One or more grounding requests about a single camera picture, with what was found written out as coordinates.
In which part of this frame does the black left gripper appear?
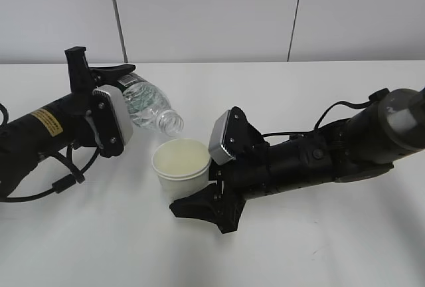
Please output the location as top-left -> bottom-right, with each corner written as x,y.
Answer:
64,46 -> 136,147

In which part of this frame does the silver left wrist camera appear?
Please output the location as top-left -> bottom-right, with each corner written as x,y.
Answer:
86,84 -> 133,158

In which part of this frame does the clear water bottle green label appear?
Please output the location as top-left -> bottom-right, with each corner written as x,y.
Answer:
116,72 -> 184,136

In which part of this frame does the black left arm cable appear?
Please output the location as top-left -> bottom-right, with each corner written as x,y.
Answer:
0,102 -> 100,204

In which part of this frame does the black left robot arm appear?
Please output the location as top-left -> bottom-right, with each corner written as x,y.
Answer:
1,47 -> 135,203

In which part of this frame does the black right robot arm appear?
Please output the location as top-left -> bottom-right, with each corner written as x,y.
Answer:
169,89 -> 424,233

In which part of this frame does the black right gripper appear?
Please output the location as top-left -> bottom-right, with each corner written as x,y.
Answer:
169,142 -> 276,234

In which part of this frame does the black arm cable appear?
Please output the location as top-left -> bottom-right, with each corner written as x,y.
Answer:
0,102 -> 100,204
262,88 -> 389,142

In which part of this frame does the white paper cup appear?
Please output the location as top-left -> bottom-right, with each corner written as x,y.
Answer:
151,139 -> 211,202

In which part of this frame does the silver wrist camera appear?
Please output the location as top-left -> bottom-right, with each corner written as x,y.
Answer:
86,84 -> 133,158
208,106 -> 264,165

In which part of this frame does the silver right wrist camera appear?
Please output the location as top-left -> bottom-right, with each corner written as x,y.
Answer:
208,106 -> 264,165

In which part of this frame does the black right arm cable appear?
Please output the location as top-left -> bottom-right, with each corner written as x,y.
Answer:
262,88 -> 389,142

